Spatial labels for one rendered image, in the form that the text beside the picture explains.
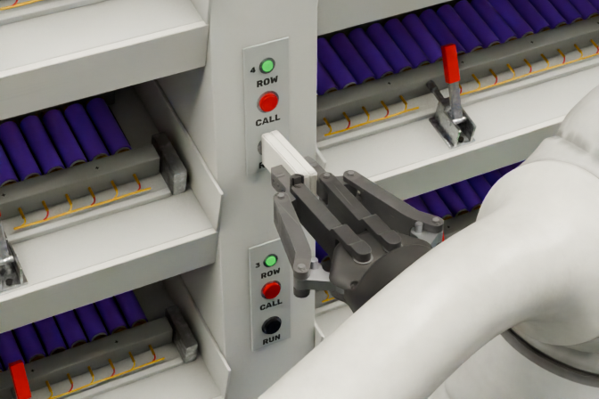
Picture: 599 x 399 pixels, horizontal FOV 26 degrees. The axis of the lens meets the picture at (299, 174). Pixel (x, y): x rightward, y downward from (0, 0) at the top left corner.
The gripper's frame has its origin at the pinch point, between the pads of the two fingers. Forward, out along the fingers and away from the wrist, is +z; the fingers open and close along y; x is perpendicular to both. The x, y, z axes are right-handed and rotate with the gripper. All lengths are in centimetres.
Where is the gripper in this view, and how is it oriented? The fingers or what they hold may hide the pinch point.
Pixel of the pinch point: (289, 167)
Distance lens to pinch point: 105.1
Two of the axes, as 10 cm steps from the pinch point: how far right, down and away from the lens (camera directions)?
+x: 0.0, -8.1, -5.8
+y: 8.8, -2.7, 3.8
